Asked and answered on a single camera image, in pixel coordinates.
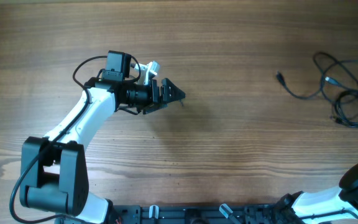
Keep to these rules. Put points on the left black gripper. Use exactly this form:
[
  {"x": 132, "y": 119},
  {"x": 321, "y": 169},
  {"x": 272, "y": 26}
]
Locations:
[{"x": 156, "y": 101}]

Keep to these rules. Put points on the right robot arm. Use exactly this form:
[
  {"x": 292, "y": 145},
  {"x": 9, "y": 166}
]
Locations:
[{"x": 328, "y": 205}]

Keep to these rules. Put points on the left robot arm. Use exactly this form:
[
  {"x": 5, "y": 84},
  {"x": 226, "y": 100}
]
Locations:
[{"x": 54, "y": 175}]

